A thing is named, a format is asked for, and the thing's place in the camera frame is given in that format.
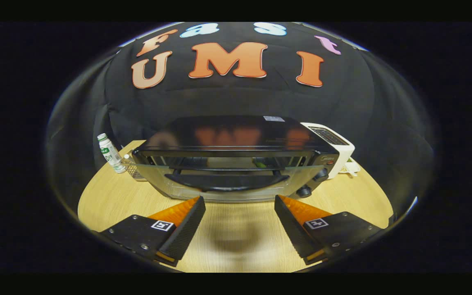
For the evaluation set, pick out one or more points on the black toaster oven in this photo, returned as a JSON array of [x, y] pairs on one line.
[[236, 131]]

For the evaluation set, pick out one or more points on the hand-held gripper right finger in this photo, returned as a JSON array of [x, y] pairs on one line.
[[291, 229]]

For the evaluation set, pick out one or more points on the black backdrop cloth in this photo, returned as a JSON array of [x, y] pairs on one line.
[[240, 98]]

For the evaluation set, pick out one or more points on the white utensil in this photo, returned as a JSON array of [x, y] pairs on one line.
[[126, 156]]

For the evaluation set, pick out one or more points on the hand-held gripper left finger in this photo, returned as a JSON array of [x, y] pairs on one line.
[[187, 231]]

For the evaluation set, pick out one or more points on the white pop-up toaster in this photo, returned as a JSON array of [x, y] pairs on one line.
[[341, 149]]

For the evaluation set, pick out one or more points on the white bottle with green label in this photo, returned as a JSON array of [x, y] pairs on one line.
[[111, 153]]

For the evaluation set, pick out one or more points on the white divided grain dish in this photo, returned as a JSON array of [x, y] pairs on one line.
[[350, 167]]

